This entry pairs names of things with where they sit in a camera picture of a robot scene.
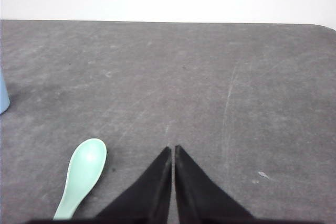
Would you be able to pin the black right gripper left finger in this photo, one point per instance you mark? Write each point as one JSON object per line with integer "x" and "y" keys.
{"x": 147, "y": 200}

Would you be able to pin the mint green plastic spoon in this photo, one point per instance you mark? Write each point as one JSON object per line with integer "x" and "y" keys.
{"x": 84, "y": 170}

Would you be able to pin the light blue plastic cup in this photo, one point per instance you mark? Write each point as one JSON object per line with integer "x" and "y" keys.
{"x": 5, "y": 101}

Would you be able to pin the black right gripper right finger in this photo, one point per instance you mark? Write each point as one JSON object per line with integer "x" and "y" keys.
{"x": 199, "y": 199}

